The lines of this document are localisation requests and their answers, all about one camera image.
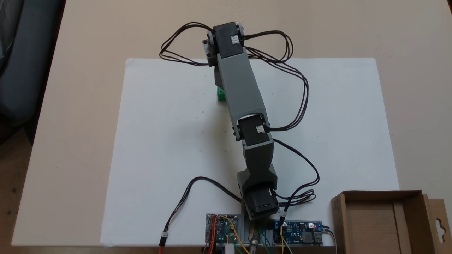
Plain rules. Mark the green dice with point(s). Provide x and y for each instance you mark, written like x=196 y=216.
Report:
x=221 y=96

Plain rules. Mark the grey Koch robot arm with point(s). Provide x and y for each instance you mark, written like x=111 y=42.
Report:
x=240 y=81

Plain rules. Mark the white paper sheet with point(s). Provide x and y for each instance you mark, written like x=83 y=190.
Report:
x=169 y=141

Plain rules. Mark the small white plug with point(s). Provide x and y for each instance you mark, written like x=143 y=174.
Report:
x=230 y=249

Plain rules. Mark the blue circuit board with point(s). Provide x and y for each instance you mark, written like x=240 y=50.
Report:
x=300 y=234

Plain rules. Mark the dark grey upholstered chair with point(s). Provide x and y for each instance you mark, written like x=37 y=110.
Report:
x=24 y=70

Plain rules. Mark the brown cardboard box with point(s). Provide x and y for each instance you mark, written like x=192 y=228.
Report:
x=370 y=225

